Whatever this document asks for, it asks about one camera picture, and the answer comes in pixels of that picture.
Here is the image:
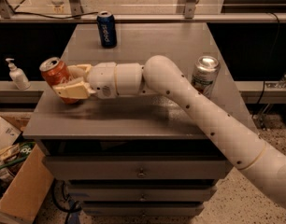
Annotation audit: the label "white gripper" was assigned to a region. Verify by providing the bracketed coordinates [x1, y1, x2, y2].
[52, 62, 143, 99]

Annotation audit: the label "red coke can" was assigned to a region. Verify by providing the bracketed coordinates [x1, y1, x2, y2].
[38, 56, 80, 105]

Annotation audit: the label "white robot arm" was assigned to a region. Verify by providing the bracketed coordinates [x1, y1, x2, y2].
[52, 55, 286, 209]

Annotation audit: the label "blue pepsi can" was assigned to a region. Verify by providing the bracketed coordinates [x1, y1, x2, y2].
[96, 11, 117, 49]

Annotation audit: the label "silver green 7up can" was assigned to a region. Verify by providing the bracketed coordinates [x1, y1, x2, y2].
[191, 56, 221, 98]

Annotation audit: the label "white pump dispenser bottle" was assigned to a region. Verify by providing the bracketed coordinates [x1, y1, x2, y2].
[6, 58, 31, 90]

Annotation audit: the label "white paper package in box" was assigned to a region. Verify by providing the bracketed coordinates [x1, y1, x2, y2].
[0, 117, 21, 150]

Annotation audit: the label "grey drawer cabinet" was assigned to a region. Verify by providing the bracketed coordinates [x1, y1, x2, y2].
[22, 22, 260, 217]

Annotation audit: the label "middle grey drawer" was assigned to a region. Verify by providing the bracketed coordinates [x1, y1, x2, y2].
[68, 186, 217, 202]

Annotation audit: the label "bottom grey drawer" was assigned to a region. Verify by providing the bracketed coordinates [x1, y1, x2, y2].
[82, 202, 204, 217]

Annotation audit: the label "brown cardboard box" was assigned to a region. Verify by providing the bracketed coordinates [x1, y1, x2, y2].
[0, 115, 55, 224]

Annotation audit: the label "black cable on rail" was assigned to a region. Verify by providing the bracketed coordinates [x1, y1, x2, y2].
[0, 10, 99, 20]

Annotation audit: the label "black floor cables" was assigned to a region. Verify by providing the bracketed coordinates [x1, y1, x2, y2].
[50, 180, 83, 224]

